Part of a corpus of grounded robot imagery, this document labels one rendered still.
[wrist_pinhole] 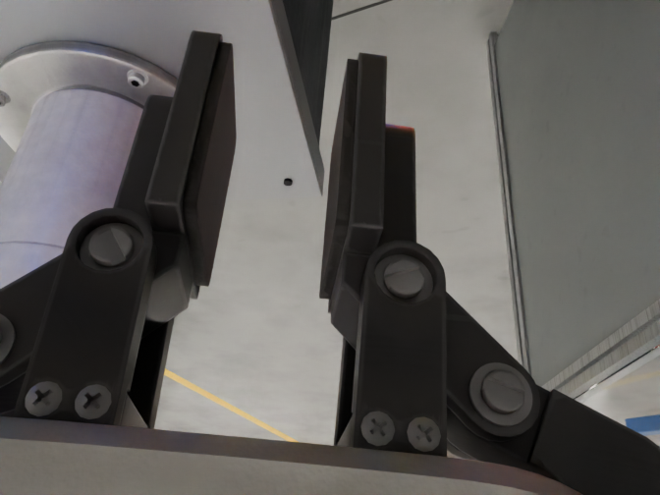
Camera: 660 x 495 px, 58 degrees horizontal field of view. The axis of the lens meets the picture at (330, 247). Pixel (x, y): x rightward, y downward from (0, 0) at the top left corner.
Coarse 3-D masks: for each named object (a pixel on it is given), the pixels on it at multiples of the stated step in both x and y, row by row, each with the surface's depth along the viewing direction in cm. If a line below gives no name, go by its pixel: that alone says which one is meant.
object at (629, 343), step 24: (504, 144) 135; (504, 168) 133; (504, 192) 131; (504, 216) 129; (648, 312) 74; (624, 336) 79; (648, 336) 73; (528, 360) 109; (600, 360) 84; (624, 360) 79; (552, 384) 98; (576, 384) 90
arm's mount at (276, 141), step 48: (0, 0) 40; (48, 0) 40; (96, 0) 40; (144, 0) 40; (192, 0) 40; (240, 0) 39; (0, 48) 44; (144, 48) 43; (240, 48) 43; (288, 48) 45; (240, 96) 47; (288, 96) 47; (0, 144) 54; (240, 144) 52; (288, 144) 52; (240, 192) 58; (288, 192) 58
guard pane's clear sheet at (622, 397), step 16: (656, 352) 74; (624, 368) 81; (640, 368) 77; (656, 368) 74; (608, 384) 84; (624, 384) 80; (640, 384) 77; (656, 384) 73; (576, 400) 93; (592, 400) 88; (608, 400) 84; (624, 400) 80; (640, 400) 76; (656, 400) 73; (608, 416) 83; (624, 416) 79; (640, 416) 76; (656, 416) 73; (640, 432) 75; (656, 432) 72
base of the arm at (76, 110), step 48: (48, 48) 43; (96, 48) 43; (0, 96) 46; (48, 96) 46; (96, 96) 45; (144, 96) 46; (48, 144) 43; (96, 144) 43; (0, 192) 42; (48, 192) 40; (96, 192) 42; (0, 240) 39; (48, 240) 39; (0, 288) 37
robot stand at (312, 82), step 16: (288, 0) 53; (304, 0) 60; (320, 0) 70; (288, 16) 53; (304, 16) 60; (320, 16) 69; (304, 32) 60; (320, 32) 69; (304, 48) 60; (320, 48) 69; (304, 64) 60; (320, 64) 69; (304, 80) 59; (320, 80) 68; (320, 96) 68; (320, 112) 68; (320, 128) 68
